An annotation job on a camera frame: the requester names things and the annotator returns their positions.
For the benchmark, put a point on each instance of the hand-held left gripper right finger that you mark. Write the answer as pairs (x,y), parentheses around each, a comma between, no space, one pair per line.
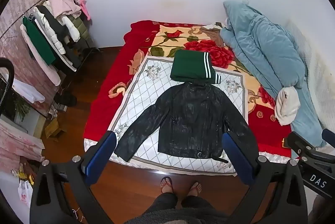
(236,157)

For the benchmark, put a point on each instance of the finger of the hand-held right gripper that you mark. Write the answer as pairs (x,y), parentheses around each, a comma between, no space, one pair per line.
(298,144)
(329,135)

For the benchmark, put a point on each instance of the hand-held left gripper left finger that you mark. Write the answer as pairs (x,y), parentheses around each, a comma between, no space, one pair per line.
(100,156)

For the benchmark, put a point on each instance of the black leather jacket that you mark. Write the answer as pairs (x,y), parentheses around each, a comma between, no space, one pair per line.
(188,122)

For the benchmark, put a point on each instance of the metal clothes rack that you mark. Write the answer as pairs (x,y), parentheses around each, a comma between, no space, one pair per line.
(81,52)

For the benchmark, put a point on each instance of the white rolled towel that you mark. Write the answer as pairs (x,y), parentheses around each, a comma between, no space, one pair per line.
(286,106)

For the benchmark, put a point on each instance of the person's right foot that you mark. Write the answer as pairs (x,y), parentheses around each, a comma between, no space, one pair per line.
(195,188)

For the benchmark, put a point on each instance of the person's foot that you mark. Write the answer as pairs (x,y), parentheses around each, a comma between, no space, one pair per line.
(195,188)
(167,184)

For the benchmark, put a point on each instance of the cardboard box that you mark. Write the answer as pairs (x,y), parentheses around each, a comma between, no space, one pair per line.
(53,130)

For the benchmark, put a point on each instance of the black shoes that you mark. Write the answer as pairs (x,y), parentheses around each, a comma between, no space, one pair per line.
(65,99)

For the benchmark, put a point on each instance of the person's left foot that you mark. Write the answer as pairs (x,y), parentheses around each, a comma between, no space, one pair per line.
(167,184)

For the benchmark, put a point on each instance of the red floral blanket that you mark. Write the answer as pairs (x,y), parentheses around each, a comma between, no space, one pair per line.
(110,82)

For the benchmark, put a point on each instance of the white diamond-patterned flower sheet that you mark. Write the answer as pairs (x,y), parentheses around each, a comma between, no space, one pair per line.
(141,93)

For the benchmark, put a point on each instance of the person's dark grey pants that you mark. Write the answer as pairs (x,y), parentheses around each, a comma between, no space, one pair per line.
(178,209)

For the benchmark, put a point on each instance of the white plastic bag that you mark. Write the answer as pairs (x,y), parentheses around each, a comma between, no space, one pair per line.
(24,190)

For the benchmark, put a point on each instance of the pink patterned cloth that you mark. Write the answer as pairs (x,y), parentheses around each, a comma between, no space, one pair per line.
(18,144)

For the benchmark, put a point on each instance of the light blue quilt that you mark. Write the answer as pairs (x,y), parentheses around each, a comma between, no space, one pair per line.
(269,56)

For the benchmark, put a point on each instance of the white folded cloth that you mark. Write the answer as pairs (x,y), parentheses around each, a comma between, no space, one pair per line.
(26,90)

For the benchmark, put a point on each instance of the green folded garment white stripes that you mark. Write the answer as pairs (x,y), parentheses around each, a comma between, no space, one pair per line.
(189,65)

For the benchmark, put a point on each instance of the pale pink hanging garment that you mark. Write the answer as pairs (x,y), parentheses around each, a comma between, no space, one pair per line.
(39,62)

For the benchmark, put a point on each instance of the black hanging coat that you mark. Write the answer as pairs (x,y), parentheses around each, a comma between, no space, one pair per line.
(65,48)

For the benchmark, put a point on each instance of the brown cloth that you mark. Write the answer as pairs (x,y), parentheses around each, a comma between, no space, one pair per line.
(216,35)

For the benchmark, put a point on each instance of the olive puffer vest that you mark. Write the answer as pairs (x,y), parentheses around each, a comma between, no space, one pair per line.
(83,28)

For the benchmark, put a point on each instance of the green hanging garment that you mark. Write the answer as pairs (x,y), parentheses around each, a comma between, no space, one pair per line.
(38,41)

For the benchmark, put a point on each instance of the white puffer jacket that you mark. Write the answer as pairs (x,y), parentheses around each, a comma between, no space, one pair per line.
(51,30)

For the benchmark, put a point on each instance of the black curved frame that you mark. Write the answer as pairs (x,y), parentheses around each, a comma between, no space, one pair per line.
(7,82)

